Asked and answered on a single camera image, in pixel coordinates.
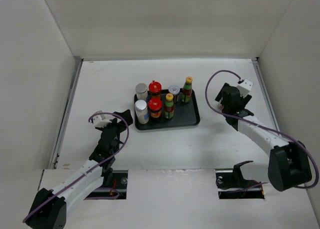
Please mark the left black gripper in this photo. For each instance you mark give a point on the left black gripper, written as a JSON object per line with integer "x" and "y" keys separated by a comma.
{"x": 114, "y": 123}

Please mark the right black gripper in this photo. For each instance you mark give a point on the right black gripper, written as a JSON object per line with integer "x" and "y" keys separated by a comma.
{"x": 245, "y": 100}

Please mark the small white lid jar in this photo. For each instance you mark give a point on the small white lid jar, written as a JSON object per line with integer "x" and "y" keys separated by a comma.
{"x": 175, "y": 91}
{"x": 220, "y": 106}

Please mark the white bead jar silver lid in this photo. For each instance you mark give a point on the white bead jar silver lid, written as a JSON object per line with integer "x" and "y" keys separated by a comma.
{"x": 141, "y": 91}

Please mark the red lid sauce jar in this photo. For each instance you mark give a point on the red lid sauce jar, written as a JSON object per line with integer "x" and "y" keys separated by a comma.
{"x": 155, "y": 109}
{"x": 155, "y": 89}

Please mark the yellow cap sauce bottle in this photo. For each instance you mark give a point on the yellow cap sauce bottle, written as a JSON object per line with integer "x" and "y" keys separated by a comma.
{"x": 187, "y": 90}
{"x": 169, "y": 106}

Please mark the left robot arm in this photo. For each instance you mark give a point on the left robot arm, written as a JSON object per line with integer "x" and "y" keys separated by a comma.
{"x": 50, "y": 207}

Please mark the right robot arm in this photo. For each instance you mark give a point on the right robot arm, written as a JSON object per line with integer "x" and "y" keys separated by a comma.
{"x": 288, "y": 164}

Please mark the black plastic tray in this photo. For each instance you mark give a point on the black plastic tray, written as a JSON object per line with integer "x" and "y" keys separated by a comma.
{"x": 185, "y": 115}

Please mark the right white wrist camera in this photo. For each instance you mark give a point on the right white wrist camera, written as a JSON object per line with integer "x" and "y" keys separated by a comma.
{"x": 244, "y": 86}

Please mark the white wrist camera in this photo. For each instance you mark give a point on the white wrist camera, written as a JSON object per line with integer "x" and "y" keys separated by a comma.
{"x": 99, "y": 120}
{"x": 244, "y": 86}

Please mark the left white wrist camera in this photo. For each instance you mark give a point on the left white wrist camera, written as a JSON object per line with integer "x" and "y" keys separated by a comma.
{"x": 99, "y": 120}

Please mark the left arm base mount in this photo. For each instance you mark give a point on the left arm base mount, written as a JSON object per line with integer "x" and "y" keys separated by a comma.
{"x": 113, "y": 188}

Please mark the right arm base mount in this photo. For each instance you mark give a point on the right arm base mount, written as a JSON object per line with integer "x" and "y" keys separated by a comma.
{"x": 232, "y": 185}

